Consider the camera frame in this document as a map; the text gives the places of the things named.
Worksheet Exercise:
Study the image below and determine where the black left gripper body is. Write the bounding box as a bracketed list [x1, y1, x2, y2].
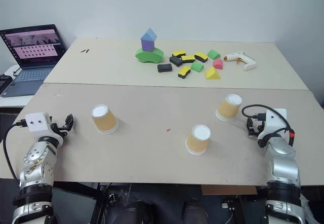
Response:
[50, 122, 69, 137]

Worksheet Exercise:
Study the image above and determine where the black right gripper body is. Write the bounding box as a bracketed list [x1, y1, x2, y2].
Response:
[251, 119, 266, 135]

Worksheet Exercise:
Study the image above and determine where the brown paper cup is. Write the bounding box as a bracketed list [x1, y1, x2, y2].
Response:
[90, 104, 119, 135]
[185, 124, 212, 156]
[215, 93, 243, 123]

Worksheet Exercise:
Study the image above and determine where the brown cardboard piece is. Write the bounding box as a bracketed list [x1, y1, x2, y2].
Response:
[200, 185, 258, 196]

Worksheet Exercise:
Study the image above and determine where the white hot glue gun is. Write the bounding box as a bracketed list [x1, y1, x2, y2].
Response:
[223, 51, 257, 72]

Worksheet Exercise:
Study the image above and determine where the yellow foam wedge block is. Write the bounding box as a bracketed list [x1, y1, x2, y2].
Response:
[204, 66, 222, 80]

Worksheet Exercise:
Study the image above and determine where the black device with buttons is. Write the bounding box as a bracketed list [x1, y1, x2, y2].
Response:
[0, 74, 13, 91]

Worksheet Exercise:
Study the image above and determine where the black flat panel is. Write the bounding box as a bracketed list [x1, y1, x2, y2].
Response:
[51, 186, 98, 224]

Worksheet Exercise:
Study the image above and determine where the green half-round foam block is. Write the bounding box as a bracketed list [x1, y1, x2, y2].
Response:
[190, 61, 205, 73]
[207, 49, 221, 60]

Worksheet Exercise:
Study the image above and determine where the dark blue laptop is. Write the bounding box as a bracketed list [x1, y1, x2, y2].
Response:
[0, 24, 68, 98]

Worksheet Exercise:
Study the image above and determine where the dark rounded shape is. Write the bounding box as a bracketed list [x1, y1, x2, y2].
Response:
[125, 200, 154, 224]
[182, 198, 209, 224]

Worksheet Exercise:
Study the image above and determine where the green foam arch block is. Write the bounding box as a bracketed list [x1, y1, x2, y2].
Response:
[134, 47, 165, 64]

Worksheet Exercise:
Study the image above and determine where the purple foam cube block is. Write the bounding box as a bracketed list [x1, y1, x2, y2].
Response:
[141, 39, 155, 52]

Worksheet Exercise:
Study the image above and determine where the blue foam prism block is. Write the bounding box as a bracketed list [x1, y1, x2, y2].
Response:
[140, 27, 158, 43]

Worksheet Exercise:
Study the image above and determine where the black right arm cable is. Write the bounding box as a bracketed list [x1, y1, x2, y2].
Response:
[241, 104, 296, 148]

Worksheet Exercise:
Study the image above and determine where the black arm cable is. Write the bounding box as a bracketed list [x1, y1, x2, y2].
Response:
[241, 104, 296, 148]
[3, 119, 27, 188]

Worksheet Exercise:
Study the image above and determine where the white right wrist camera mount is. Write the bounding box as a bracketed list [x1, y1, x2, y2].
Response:
[257, 108, 289, 141]

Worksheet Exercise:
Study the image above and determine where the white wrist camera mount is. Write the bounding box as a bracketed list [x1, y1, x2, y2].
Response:
[25, 111, 64, 146]
[257, 108, 289, 141]

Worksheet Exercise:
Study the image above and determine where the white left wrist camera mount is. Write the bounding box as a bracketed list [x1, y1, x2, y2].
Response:
[25, 111, 64, 146]

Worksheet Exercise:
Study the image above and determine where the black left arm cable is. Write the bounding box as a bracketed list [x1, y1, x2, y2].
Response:
[3, 119, 27, 188]

